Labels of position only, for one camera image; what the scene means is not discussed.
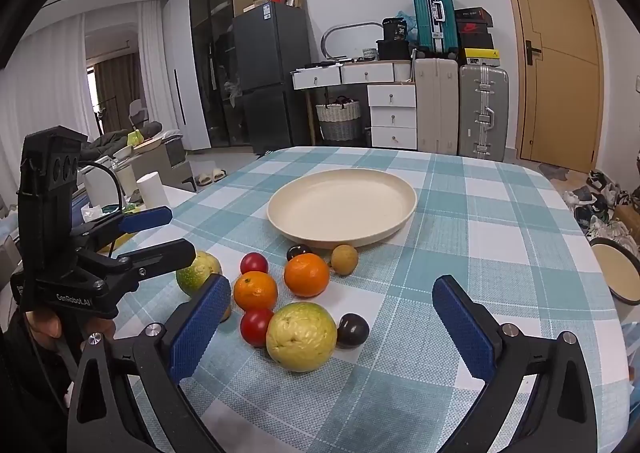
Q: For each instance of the blue plastic bag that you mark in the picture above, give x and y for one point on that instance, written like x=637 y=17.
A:
x=409 y=22

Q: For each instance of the round cream stool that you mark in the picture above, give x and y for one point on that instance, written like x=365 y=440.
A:
x=617 y=273

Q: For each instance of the brown curtain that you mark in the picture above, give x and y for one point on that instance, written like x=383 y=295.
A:
x=115 y=83

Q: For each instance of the grey woven basket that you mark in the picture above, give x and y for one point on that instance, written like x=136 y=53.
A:
x=339 y=120

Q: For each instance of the white drawer desk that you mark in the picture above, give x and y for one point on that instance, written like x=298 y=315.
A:
x=392 y=118

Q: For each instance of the white light switch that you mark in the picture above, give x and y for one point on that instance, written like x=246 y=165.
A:
x=636 y=83

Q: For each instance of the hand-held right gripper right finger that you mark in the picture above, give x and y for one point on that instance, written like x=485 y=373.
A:
x=462 y=328

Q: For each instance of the beige slipper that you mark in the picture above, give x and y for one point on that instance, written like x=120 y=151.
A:
x=202 y=179
x=218 y=174

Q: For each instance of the small striped container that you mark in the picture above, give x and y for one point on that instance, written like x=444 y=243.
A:
x=369 y=53

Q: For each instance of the black tub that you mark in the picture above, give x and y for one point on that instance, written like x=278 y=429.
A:
x=395 y=28

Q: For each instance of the white office chair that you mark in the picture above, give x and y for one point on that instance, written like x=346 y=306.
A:
x=136 y=115

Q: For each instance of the wooden door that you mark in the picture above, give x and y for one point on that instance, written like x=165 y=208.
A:
x=555 y=58

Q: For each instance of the brown longan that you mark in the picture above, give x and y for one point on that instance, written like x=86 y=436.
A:
x=226 y=314
x=344 y=259

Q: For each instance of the pile of shoes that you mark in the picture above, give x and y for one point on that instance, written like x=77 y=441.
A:
x=600 y=213

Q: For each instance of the teal suitcase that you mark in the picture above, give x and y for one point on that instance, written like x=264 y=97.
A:
x=432 y=15

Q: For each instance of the dark grey refrigerator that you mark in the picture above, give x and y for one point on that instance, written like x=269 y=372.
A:
x=270 y=83

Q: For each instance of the green guava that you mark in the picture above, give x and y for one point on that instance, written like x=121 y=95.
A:
x=192 y=275

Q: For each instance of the beige suitcase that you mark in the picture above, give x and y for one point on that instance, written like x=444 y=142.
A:
x=436 y=105

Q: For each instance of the person's left hand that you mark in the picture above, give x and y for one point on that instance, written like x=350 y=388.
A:
x=44 y=324

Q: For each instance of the white paper towel roll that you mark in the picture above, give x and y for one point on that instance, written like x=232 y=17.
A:
x=150 y=190

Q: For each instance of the oval metal-framed mirror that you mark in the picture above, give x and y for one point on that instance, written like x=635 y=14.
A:
x=350 y=24

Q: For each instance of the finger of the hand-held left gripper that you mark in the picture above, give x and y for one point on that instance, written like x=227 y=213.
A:
x=145 y=219
x=155 y=258

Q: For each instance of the grey doormat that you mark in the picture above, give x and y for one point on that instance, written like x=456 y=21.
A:
x=555 y=171

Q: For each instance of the white and dark wardrobe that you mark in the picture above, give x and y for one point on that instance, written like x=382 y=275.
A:
x=185 y=58

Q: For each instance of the orange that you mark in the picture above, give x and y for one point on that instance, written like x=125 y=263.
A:
x=306 y=274
x=255 y=290

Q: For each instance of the yellow guava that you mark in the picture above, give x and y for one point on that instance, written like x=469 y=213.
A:
x=301 y=337

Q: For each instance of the yellow and black shoe box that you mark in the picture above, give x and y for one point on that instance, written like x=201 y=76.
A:
x=481 y=56

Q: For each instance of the red tomato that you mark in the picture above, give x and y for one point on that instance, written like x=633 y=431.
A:
x=256 y=327
x=253 y=263

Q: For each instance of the dark clothes heap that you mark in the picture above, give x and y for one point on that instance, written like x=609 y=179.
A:
x=115 y=140

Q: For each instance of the white curtain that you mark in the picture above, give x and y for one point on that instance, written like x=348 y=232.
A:
x=50 y=83

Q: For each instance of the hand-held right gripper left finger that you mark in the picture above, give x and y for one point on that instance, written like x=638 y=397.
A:
x=200 y=328

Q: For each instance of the silver suitcase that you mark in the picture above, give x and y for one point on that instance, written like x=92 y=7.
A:
x=482 y=108

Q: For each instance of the dark purple plum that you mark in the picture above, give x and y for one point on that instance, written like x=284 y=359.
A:
x=352 y=330
x=298 y=251

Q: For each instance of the red and black shoe box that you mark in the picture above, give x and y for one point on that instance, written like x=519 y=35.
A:
x=476 y=38

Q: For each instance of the cream round plate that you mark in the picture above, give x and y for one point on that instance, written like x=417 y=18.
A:
x=340 y=203

